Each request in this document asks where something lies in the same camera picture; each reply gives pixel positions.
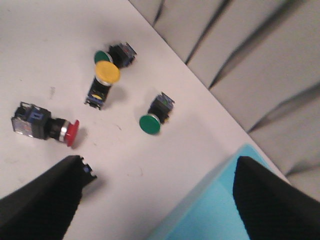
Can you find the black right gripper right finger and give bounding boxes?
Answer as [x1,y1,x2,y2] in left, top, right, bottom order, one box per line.
[232,156,320,240]

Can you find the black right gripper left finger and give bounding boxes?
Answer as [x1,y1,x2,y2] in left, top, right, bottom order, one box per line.
[0,155,83,240]

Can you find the yellow push button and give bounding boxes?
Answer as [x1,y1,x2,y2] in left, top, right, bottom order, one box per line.
[84,60,120,110]

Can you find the turquoise plastic box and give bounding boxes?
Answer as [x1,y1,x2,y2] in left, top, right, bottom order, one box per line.
[148,144,288,240]

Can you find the red push button lying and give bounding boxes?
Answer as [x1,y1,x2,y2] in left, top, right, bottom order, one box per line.
[11,102,80,147]

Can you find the green push button right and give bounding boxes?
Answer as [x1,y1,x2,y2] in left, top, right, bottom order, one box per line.
[139,92,175,135]

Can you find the green push button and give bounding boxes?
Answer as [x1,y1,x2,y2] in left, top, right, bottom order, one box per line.
[139,92,175,135]
[93,42,137,69]

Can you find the white pleated curtain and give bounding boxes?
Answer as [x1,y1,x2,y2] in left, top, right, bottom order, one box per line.
[132,0,320,191]

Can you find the green push button left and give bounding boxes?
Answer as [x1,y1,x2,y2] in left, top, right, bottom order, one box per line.
[93,42,137,69]

